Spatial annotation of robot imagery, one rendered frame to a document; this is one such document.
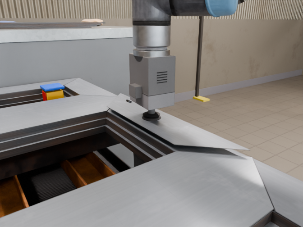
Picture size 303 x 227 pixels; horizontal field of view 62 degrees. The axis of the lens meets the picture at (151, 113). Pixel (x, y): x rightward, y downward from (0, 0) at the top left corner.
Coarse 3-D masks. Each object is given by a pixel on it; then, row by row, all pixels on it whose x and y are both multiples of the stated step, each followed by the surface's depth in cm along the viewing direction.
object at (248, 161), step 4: (232, 156) 43; (236, 156) 43; (240, 156) 43; (244, 156) 43; (248, 156) 43; (240, 160) 42; (244, 160) 42; (248, 160) 42; (252, 160) 42; (248, 164) 40; (252, 164) 40; (256, 168) 39
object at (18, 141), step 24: (0, 96) 79; (24, 96) 83; (72, 120) 60; (96, 120) 63; (120, 120) 59; (0, 144) 51; (24, 144) 54; (48, 144) 57; (144, 144) 51; (168, 144) 47
